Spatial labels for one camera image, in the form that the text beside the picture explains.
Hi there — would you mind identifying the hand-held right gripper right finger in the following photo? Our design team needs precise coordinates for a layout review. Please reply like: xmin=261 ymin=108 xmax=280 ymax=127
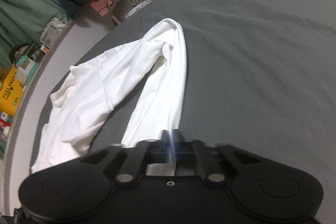
xmin=172 ymin=129 xmax=261 ymax=184

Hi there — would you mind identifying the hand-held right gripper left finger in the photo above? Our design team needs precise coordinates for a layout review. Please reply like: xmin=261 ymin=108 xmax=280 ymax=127
xmin=80 ymin=130 xmax=172 ymax=184

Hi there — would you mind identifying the white turtleneck shirt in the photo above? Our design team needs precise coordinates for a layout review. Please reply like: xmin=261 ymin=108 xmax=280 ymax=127
xmin=30 ymin=18 xmax=189 ymax=177

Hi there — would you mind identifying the white and blue wrapper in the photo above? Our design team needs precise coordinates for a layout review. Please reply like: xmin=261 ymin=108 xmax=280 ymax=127
xmin=124 ymin=1 xmax=151 ymax=18

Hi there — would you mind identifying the grey studded balance cushion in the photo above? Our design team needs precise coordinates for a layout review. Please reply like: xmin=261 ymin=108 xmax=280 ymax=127
xmin=115 ymin=0 xmax=153 ymax=21

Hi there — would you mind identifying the pink hanging cloth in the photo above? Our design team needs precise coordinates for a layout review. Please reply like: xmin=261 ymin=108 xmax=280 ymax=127
xmin=90 ymin=0 xmax=121 ymax=28

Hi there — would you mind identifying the grey window sill ledge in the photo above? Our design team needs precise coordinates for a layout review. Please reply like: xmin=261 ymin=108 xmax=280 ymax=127
xmin=0 ymin=18 xmax=76 ymax=188

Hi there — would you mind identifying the clear plastic storage box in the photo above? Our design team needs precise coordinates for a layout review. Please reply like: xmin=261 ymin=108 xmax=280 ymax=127
xmin=40 ymin=17 xmax=67 ymax=47

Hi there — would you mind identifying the white and teal tissue box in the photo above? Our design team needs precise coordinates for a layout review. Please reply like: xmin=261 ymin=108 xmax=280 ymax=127
xmin=16 ymin=55 xmax=40 ymax=83

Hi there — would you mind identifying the dark printed box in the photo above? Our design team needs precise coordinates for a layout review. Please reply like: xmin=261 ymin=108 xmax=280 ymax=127
xmin=26 ymin=42 xmax=45 ymax=60

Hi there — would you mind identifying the yellow cardboard box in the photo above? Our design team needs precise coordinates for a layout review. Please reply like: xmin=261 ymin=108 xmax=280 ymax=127
xmin=0 ymin=66 xmax=27 ymax=115

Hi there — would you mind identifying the black bag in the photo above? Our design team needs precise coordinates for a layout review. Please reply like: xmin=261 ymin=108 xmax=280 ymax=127
xmin=9 ymin=43 xmax=30 ymax=64

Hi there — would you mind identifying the green curtain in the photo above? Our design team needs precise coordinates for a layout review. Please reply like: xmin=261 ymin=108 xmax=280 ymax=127
xmin=0 ymin=0 xmax=69 ymax=69

